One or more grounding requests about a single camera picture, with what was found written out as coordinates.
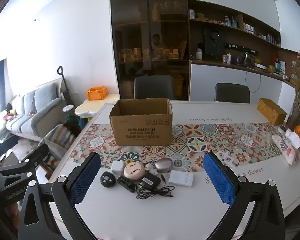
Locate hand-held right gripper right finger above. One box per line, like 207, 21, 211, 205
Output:
203, 151, 286, 240

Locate woven tissue box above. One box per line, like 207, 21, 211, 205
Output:
257, 97, 288, 125

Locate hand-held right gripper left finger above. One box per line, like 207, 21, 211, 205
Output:
18, 152, 102, 240

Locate dark glass cabinet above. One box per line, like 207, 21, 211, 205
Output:
110, 0, 191, 100

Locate black rectangular device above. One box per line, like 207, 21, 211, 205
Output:
117, 175, 137, 193

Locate cream flower-shaped kids table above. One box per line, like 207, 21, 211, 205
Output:
74, 94, 120, 128

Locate hanging black cable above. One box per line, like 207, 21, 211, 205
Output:
244, 70, 262, 93

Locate black power adapter with cable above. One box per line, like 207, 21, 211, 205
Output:
135, 172, 175, 200

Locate striped cloth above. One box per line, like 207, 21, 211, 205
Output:
44, 124, 77, 161

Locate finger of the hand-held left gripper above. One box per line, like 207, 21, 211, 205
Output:
0, 144, 50, 180

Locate black upright vacuum cleaner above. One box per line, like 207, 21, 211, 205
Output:
57, 66, 77, 106

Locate white rectangular charger box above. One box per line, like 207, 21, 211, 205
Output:
169, 170, 193, 187

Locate wooden wall shelf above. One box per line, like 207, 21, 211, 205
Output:
187, 0, 300, 87

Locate orange plastic crate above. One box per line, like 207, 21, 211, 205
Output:
86, 85, 108, 101

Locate white cube charger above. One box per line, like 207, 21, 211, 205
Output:
111, 160, 127, 175

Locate grey sofa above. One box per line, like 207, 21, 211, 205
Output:
5, 77, 68, 142

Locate pink round device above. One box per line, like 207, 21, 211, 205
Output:
123, 162, 147, 180

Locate plush toys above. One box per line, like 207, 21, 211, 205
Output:
4, 104, 18, 121

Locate dark grey dining chair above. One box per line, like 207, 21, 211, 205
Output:
214, 83, 250, 103
134, 75, 177, 101

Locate metallic oval case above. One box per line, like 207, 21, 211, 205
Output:
154, 157, 172, 173

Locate patterned tissue pack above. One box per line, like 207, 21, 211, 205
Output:
272, 134, 298, 166

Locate patterned table runner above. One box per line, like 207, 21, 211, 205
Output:
69, 122, 298, 173

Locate black socket rail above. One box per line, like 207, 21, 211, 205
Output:
224, 42, 259, 55

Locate brown cardboard box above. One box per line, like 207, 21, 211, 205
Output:
109, 98, 174, 147

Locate black round device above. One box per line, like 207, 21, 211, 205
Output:
99, 172, 116, 188

